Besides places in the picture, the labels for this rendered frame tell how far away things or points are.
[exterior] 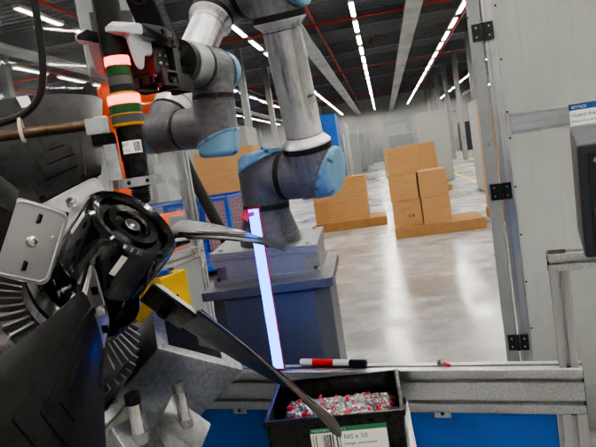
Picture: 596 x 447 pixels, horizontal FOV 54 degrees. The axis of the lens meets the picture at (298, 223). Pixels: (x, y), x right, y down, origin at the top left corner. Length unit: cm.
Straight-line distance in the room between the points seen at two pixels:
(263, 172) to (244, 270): 24
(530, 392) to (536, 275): 146
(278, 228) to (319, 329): 26
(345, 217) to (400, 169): 209
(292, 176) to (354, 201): 858
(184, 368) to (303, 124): 65
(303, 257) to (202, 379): 55
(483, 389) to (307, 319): 44
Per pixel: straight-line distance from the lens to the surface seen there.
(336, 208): 995
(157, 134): 111
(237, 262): 141
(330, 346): 140
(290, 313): 136
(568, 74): 249
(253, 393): 125
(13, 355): 53
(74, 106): 99
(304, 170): 133
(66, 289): 76
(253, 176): 141
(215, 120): 104
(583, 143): 98
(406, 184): 819
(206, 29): 128
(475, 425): 117
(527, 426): 116
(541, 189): 249
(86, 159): 87
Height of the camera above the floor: 127
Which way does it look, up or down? 6 degrees down
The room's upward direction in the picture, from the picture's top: 9 degrees counter-clockwise
